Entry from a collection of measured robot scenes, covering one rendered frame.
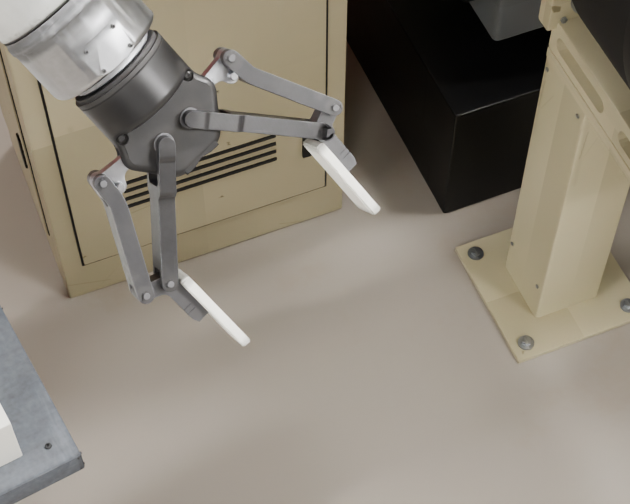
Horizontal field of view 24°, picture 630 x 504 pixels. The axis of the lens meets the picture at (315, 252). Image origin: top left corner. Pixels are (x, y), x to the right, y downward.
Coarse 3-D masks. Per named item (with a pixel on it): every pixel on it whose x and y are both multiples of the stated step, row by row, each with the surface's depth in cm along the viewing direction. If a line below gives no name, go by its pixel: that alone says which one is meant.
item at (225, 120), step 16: (192, 112) 100; (208, 112) 100; (224, 112) 103; (240, 112) 104; (208, 128) 101; (224, 128) 101; (240, 128) 102; (256, 128) 103; (272, 128) 103; (288, 128) 104; (304, 128) 104; (320, 128) 104
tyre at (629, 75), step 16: (576, 0) 164; (592, 0) 157; (608, 0) 153; (624, 0) 150; (592, 16) 160; (608, 16) 155; (624, 16) 151; (592, 32) 165; (608, 32) 157; (624, 32) 152; (608, 48) 160; (624, 48) 154; (624, 64) 157; (624, 80) 162
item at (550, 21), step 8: (544, 0) 191; (552, 0) 188; (560, 0) 189; (568, 0) 189; (544, 8) 191; (552, 8) 190; (560, 8) 190; (568, 8) 191; (544, 16) 192; (552, 16) 191; (560, 16) 192; (568, 16) 192; (576, 16) 193; (544, 24) 193; (552, 24) 192
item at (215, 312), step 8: (184, 280) 103; (192, 280) 103; (192, 288) 103; (200, 288) 103; (200, 296) 103; (208, 296) 104; (208, 304) 104; (216, 312) 104; (216, 320) 105; (224, 320) 104; (224, 328) 106; (232, 328) 105; (232, 336) 106; (240, 336) 105; (240, 344) 106
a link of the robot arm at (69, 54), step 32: (96, 0) 94; (128, 0) 96; (32, 32) 93; (64, 32) 93; (96, 32) 94; (128, 32) 95; (32, 64) 96; (64, 64) 95; (96, 64) 95; (128, 64) 97; (64, 96) 97
